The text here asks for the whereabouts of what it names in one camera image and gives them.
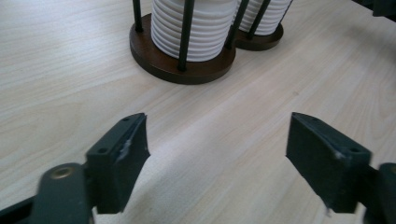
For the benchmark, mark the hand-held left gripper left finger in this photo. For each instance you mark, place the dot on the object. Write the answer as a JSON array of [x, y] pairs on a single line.
[[116, 168]]

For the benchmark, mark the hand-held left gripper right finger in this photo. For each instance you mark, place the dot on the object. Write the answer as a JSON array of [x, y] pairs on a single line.
[[323, 168]]

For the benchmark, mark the large brown holder with black rods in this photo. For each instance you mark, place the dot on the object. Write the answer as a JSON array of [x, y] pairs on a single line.
[[186, 70]]

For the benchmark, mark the small brown holder with black rods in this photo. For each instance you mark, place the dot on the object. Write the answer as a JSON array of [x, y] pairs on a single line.
[[258, 42]]

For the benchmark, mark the rear white plate stack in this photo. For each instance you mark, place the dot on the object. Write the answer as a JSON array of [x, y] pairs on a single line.
[[272, 18]]

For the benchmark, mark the white plate stack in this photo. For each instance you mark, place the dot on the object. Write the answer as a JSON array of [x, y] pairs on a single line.
[[207, 34], [272, 18]]

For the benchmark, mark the front white plate stack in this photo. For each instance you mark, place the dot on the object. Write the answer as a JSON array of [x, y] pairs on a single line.
[[207, 34]]

